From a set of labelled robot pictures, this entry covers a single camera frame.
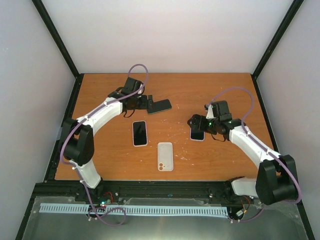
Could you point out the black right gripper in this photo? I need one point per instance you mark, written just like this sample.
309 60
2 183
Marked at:
201 126

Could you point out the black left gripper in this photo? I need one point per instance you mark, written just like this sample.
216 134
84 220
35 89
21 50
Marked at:
143 104

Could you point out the green-edged black phone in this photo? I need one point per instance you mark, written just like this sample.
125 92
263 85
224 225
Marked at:
159 106

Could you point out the white-edged black phone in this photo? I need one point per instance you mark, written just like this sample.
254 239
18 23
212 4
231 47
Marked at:
139 133

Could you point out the red-edged black phone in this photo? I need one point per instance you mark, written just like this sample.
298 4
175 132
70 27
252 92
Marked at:
197 135

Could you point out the cream phone case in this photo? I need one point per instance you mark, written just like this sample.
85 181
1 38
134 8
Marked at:
146 132
165 156

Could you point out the lavender phone case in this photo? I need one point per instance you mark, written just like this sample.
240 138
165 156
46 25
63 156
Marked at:
203 136

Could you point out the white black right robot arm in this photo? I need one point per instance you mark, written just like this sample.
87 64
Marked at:
276 179

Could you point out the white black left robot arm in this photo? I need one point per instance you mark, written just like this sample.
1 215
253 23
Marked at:
77 136

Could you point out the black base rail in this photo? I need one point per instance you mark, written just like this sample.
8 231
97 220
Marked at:
225 193

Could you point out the light blue cable duct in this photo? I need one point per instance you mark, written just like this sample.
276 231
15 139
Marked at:
139 210

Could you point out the black left frame post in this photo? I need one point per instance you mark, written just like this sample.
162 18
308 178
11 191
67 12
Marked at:
43 13

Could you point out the black corner frame post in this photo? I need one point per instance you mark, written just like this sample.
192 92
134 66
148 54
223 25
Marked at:
279 33

